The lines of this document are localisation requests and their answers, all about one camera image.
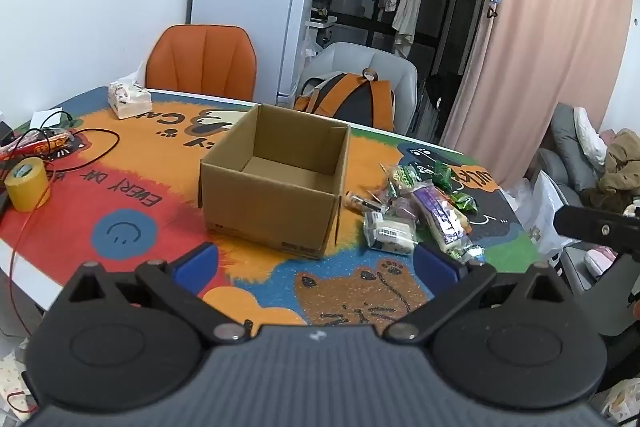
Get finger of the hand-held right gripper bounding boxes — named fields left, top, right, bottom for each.
left=553, top=204, right=640, bottom=254

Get white green snack packet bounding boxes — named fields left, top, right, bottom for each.
left=387, top=163, right=433, bottom=198

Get grey sofa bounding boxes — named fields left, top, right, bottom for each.
left=537, top=102, right=640, bottom=208

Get yellow tape roll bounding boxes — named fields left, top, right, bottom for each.
left=5, top=157, right=52, bottom=212

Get dark purple snack packet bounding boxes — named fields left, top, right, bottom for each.
left=387, top=196, right=417, bottom=219

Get metal framed glass door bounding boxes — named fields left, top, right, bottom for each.
left=452, top=0, right=493, bottom=72

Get clear dark snack packet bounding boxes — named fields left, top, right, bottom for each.
left=345, top=191, right=387, bottom=214

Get orange chair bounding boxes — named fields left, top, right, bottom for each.
left=145, top=24, right=258, bottom=102

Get orange black backpack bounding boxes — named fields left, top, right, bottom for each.
left=294, top=68, right=397, bottom=131

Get long red snack package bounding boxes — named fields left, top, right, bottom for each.
left=0, top=129, right=81, bottom=160

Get white paper sheet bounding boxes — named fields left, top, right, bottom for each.
left=32, top=107, right=65, bottom=128

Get black cable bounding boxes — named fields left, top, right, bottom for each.
left=30, top=109, right=122, bottom=172

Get brown clothing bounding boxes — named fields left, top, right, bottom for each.
left=580, top=128, right=640, bottom=214

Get clear plastic bag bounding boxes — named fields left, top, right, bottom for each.
left=300, top=29, right=323, bottom=58

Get red cable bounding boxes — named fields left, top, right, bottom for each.
left=5, top=132, right=68, bottom=414

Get white plastic bag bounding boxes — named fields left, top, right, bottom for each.
left=502, top=171, right=581, bottom=260

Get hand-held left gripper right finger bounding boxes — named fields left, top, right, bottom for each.
left=381, top=242, right=572, bottom=344

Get pink curtain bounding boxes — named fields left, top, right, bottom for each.
left=440, top=0, right=633, bottom=188

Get grey chair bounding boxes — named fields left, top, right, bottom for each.
left=295, top=41, right=418, bottom=135

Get tissue pack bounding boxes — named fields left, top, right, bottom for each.
left=107, top=67, right=152, bottom=120

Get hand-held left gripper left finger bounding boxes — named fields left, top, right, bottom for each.
left=64, top=241, right=252, bottom=345

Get brown cardboard box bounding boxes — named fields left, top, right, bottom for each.
left=198, top=103, right=351, bottom=261

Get white pillow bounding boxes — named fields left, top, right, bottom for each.
left=573, top=107, right=608, bottom=168

